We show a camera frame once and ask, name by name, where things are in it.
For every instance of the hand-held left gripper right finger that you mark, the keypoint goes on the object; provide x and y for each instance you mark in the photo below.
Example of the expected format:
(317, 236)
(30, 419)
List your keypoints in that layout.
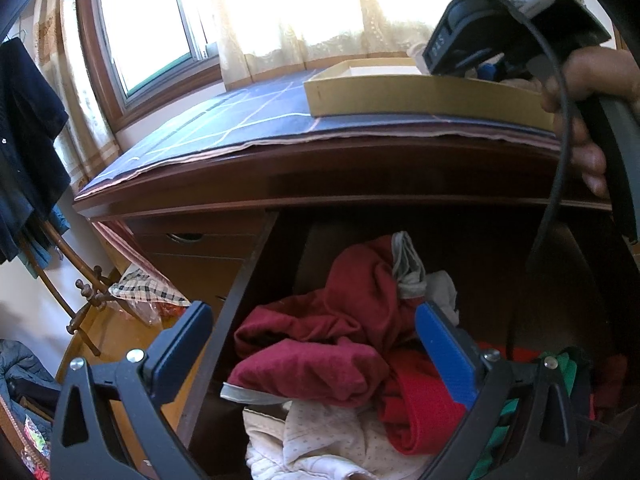
(445, 355)

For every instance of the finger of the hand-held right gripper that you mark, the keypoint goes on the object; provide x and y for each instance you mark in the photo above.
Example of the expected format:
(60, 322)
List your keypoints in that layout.
(491, 71)

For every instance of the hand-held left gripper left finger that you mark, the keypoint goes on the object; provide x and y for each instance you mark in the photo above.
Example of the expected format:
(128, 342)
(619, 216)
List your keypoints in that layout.
(172, 360)

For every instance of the wide wooden drawer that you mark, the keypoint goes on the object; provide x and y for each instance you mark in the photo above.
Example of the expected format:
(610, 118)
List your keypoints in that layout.
(220, 340)

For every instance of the bright red underwear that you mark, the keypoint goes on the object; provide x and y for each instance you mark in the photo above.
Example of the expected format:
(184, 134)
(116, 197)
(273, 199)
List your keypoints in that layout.
(425, 410)

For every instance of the white underwear grey waistband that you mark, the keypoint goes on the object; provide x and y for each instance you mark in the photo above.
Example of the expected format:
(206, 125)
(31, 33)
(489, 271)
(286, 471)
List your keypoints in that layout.
(407, 270)

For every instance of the shallow cardboard tray box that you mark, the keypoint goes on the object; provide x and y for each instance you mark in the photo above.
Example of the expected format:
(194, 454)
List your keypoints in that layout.
(400, 97)

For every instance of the dark red underwear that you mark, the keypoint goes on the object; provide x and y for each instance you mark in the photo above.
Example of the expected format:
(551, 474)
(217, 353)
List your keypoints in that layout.
(320, 360)

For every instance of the green underwear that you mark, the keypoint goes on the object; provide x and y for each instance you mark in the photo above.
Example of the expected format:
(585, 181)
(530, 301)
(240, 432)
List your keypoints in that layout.
(575, 375)

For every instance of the cream dotted underwear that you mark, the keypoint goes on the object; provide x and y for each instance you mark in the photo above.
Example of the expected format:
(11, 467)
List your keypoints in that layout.
(320, 440)

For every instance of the small dresser drawer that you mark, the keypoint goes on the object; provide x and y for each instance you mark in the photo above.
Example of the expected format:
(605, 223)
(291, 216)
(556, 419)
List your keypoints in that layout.
(225, 246)

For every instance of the dark maroon underwear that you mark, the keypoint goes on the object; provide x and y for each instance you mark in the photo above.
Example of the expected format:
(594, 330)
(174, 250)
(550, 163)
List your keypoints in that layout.
(610, 380)

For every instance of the person's right hand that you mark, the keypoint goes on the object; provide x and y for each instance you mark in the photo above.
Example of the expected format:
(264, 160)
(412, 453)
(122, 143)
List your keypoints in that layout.
(600, 75)

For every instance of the clear plastic bag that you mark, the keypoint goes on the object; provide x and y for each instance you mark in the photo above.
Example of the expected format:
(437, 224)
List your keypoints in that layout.
(160, 314)

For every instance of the checked cloth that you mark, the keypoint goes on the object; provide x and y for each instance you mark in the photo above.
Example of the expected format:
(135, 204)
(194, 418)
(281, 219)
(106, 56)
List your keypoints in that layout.
(135, 285)

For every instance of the wooden coat rack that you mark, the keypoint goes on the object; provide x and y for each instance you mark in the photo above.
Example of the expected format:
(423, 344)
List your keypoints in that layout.
(87, 292)

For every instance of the grey puffer jacket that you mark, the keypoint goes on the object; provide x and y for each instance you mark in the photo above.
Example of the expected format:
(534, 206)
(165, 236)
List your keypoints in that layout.
(22, 370)

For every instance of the colourful packets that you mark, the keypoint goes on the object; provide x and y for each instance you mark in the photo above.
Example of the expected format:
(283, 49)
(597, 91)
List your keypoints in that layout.
(37, 440)

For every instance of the dark wooden dresser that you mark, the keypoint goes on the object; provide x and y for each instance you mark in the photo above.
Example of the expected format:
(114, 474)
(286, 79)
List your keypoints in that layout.
(350, 175)

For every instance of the teal hanging garment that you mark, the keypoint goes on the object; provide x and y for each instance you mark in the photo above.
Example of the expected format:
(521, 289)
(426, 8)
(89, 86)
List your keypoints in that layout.
(57, 222)

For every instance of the cream lace curtain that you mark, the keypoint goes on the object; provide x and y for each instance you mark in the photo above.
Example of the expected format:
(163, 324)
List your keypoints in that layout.
(300, 10)

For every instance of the blue checked tablecloth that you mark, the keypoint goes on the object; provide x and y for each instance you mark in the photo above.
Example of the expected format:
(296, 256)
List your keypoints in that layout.
(225, 120)

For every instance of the beige patterned curtain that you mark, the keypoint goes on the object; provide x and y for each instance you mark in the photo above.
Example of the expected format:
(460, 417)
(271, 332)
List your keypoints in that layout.
(75, 110)

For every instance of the dark hanging coat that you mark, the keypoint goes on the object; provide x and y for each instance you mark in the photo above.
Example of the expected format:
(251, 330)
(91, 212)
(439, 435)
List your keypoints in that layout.
(25, 135)

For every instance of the wooden framed window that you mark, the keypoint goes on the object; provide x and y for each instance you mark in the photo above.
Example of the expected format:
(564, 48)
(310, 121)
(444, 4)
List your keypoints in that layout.
(150, 25)

